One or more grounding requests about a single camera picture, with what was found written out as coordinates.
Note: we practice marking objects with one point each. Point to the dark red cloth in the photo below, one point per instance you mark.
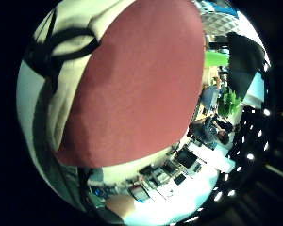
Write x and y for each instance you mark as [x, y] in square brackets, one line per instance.
[138, 88]

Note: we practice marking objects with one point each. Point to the white cloth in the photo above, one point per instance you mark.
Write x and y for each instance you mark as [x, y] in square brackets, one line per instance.
[75, 72]

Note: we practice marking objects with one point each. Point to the green board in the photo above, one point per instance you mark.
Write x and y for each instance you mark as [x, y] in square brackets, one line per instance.
[216, 58]

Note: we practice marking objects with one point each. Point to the black computer monitor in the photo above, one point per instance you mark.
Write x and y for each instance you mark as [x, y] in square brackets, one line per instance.
[185, 157]

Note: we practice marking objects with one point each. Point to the green potted plant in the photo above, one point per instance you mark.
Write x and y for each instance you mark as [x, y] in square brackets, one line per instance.
[230, 103]

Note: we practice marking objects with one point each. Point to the black hanging panel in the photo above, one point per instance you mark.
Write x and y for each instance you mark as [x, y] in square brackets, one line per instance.
[244, 64]

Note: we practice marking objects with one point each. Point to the the person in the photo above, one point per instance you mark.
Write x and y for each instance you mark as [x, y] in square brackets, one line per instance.
[120, 205]

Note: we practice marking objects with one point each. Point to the black laptop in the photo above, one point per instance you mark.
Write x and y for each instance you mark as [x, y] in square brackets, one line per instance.
[179, 179]

